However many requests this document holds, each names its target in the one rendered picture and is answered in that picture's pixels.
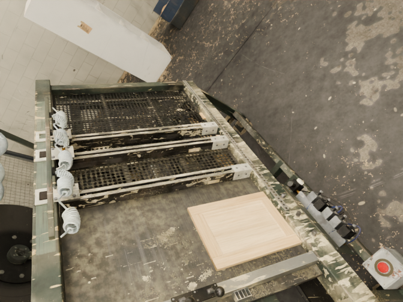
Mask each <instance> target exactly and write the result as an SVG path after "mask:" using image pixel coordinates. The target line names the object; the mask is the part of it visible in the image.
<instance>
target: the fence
mask: <svg viewBox="0 0 403 302"><path fill-rule="evenodd" d="M318 260H319V259H318V258H317V256H316V255H315V254H314V252H313V251H311V252H308V253H304V254H302V255H299V256H296V257H294V258H290V259H287V260H285V261H281V262H278V263H276V264H273V265H270V266H267V267H264V268H261V269H258V270H255V271H252V272H249V273H247V274H243V275H241V276H238V277H234V278H232V279H229V280H225V281H223V282H220V283H217V285H218V286H222V287H223V288H224V290H225V294H224V296H223V297H214V298H211V299H208V300H205V301H202V302H214V301H217V300H220V299H222V298H225V297H228V296H231V295H232V294H233V292H235V291H237V290H240V289H243V288H246V287H248V289H250V288H253V287H255V286H258V285H261V284H263V283H266V282H269V281H271V280H274V279H277V278H279V277H283V276H285V275H288V274H290V273H294V272H296V271H299V270H302V269H304V268H307V267H310V266H312V265H315V264H316V263H317V262H318Z"/></svg>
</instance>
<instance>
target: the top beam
mask: <svg viewBox="0 0 403 302"><path fill-rule="evenodd" d="M44 97H48V98H49V112H52V115H53V108H52V107H53V105H52V92H51V86H50V80H36V81H35V127H34V187H33V217H32V277H31V302H65V288H64V269H63V260H62V242H61V238H60V236H61V224H60V214H59V202H55V203H53V205H54V218H55V239H53V240H49V235H48V212H47V204H43V205H39V206H35V190H36V189H42V188H47V169H46V161H41V162H36V161H35V150H40V149H46V142H45V141H44V142H36V132H39V131H46V126H45V104H44ZM53 124H54V123H53V117H52V118H50V129H52V130H54V126H53ZM52 180H53V187H54V186H57V180H58V178H57V174H56V173H55V176H52Z"/></svg>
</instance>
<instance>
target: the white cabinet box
mask: <svg viewBox="0 0 403 302"><path fill-rule="evenodd" d="M24 17H25V18H27V19H29V20H31V21H33V22H35V23H37V24H38V25H40V26H42V27H44V28H46V29H48V30H50V31H52V32H54V33H55V34H57V35H59V36H61V37H63V38H65V39H66V40H68V41H71V42H72V43H74V44H76V45H78V46H80V47H82V48H83V49H85V50H87V51H89V52H91V53H93V54H95V55H97V56H99V57H101V58H102V59H104V60H106V61H108V62H110V63H111V64H113V65H116V66H117V67H119V68H121V69H123V70H125V71H127V72H129V73H130V74H132V75H134V76H136V77H138V78H140V79H142V80H144V81H146V82H157V80H158V79H159V77H160V76H161V74H162V73H163V71H164V70H165V68H166V67H167V66H168V64H169V63H170V61H171V59H172V57H171V55H170V54H169V52H168V51H167V50H166V48H165V47H164V46H163V45H162V44H161V43H160V42H159V41H157V40H155V39H154V38H152V37H151V36H149V35H148V34H146V33H145V32H143V31H142V30H140V29H139V28H137V27H136V26H134V25H133V24H131V23H130V22H128V21H126V20H125V19H123V18H122V17H121V16H119V15H117V14H116V13H114V12H113V11H112V10H110V9H108V8H107V7H105V6H104V5H103V4H100V3H99V2H98V1H96V0H27V2H26V7H25V13H24Z"/></svg>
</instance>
